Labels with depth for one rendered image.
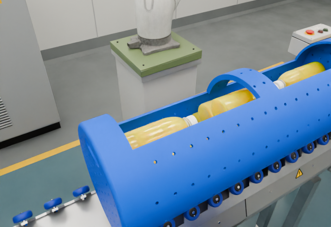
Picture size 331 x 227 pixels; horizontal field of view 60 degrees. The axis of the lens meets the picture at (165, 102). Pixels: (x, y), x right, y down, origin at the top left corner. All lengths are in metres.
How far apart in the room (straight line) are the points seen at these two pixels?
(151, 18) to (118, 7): 2.46
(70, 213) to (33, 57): 1.48
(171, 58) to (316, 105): 0.64
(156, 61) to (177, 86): 0.20
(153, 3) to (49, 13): 2.33
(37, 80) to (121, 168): 1.76
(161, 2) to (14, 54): 1.21
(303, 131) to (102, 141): 0.51
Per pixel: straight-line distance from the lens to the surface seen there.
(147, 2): 1.23
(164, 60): 1.23
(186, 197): 0.63
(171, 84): 1.33
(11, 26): 2.08
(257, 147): 0.71
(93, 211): 0.85
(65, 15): 3.49
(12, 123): 2.41
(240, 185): 0.85
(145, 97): 1.29
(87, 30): 3.63
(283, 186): 1.02
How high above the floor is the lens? 1.63
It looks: 37 degrees down
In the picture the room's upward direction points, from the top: straight up
